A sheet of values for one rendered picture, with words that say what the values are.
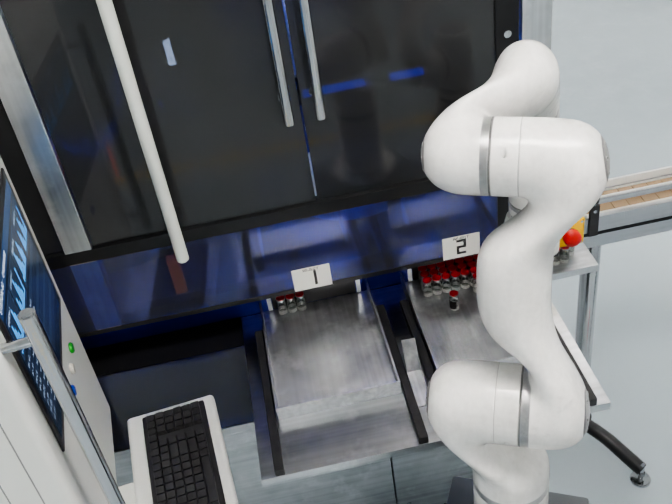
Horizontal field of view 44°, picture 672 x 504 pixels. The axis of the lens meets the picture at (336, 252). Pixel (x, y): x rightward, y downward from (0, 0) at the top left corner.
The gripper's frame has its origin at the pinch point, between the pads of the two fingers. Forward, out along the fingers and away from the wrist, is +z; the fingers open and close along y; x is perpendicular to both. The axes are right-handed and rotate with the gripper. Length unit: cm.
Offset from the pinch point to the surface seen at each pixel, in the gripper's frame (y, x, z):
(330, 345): 39.8, -16.4, 22.1
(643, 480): -45, -21, 109
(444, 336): 15.0, -11.2, 22.1
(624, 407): -53, -49, 110
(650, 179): -49, -44, 17
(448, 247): 9.7, -23.7, 7.8
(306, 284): 42.2, -24.3, 9.8
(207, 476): 70, 7, 27
